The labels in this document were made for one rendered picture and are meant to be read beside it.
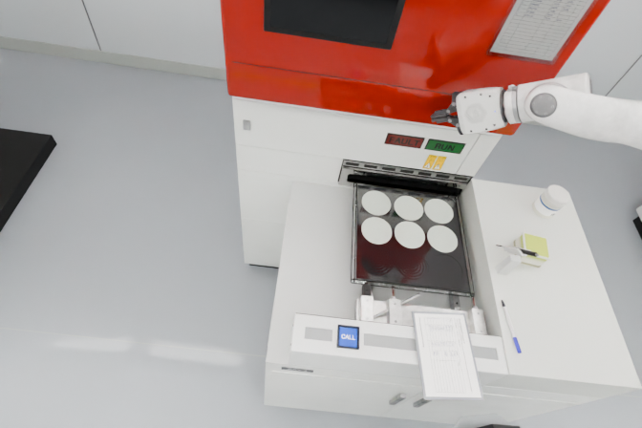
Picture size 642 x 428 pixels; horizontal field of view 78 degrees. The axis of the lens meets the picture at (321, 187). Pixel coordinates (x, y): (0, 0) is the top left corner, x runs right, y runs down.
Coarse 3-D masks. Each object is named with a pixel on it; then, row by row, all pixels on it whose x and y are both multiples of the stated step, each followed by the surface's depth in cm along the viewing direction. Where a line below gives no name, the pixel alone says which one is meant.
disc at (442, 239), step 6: (432, 228) 131; (438, 228) 131; (444, 228) 131; (432, 234) 129; (438, 234) 130; (444, 234) 130; (450, 234) 130; (432, 240) 128; (438, 240) 128; (444, 240) 129; (450, 240) 129; (456, 240) 129; (438, 246) 127; (444, 246) 127; (450, 246) 127; (456, 246) 128
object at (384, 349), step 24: (312, 336) 100; (336, 336) 100; (360, 336) 101; (384, 336) 102; (408, 336) 103; (480, 336) 105; (312, 360) 103; (336, 360) 101; (360, 360) 100; (384, 360) 98; (408, 360) 99; (480, 360) 101; (504, 360) 102
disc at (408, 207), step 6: (402, 198) 137; (408, 198) 137; (414, 198) 137; (396, 204) 135; (402, 204) 135; (408, 204) 135; (414, 204) 136; (420, 204) 136; (396, 210) 133; (402, 210) 134; (408, 210) 134; (414, 210) 134; (420, 210) 134; (402, 216) 132; (408, 216) 132; (414, 216) 133; (420, 216) 133
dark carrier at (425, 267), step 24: (360, 192) 136; (384, 192) 137; (408, 192) 138; (360, 216) 130; (384, 216) 131; (456, 216) 135; (360, 240) 125; (360, 264) 120; (384, 264) 121; (408, 264) 122; (432, 264) 123; (456, 264) 124; (456, 288) 119
